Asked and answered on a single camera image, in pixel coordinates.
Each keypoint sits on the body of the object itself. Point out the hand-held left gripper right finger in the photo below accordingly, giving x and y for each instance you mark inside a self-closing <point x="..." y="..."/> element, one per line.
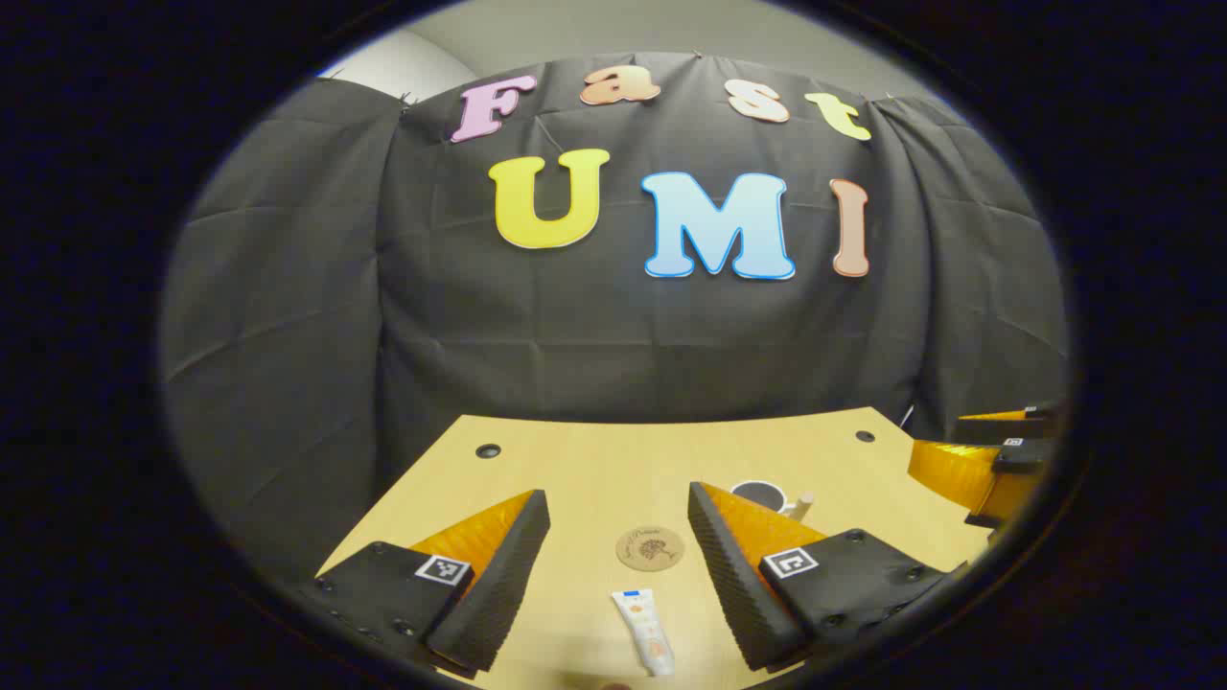
<point x="729" y="575"/>

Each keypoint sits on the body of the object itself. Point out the wooden desktop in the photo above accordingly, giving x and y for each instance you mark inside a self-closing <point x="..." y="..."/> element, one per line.
<point x="594" y="479"/>

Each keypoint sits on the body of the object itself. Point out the white toothpaste tube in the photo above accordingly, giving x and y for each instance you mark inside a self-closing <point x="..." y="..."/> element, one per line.
<point x="644" y="628"/>

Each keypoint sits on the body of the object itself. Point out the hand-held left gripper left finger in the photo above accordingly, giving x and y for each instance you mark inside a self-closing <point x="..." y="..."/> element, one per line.
<point x="498" y="585"/>

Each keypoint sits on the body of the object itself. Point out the black backdrop cloth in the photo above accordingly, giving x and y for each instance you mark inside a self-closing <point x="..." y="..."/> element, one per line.
<point x="575" y="335"/>

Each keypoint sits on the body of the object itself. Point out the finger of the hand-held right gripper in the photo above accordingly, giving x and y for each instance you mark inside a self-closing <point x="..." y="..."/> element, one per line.
<point x="1016" y="426"/>
<point x="959" y="470"/>

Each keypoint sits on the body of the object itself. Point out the round cork coaster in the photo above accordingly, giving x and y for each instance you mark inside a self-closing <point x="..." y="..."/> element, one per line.
<point x="651" y="548"/>

